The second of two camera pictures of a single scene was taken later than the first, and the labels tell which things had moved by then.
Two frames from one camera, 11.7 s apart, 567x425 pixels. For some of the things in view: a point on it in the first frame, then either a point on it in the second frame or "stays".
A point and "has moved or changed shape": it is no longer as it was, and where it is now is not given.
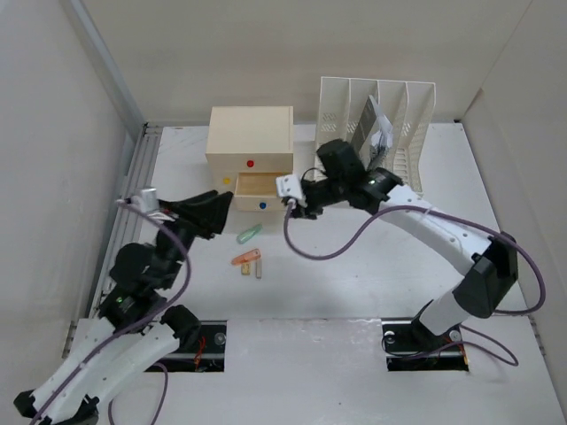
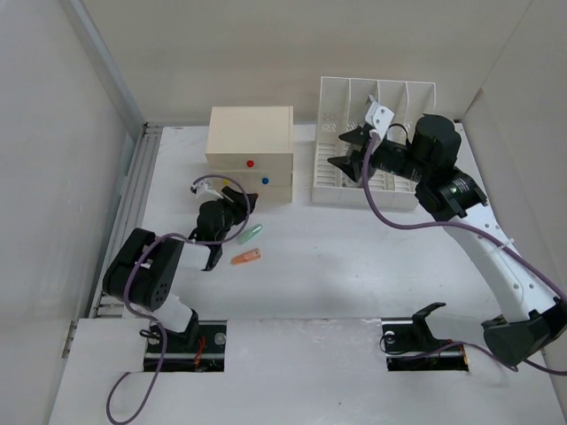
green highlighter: (247, 235) stays
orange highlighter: (247, 257) stays
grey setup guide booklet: (372, 111) has moved or changed shape
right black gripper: (309, 212) -> (357, 135)
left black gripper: (205, 220) -> (238, 207)
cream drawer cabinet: (247, 149) stays
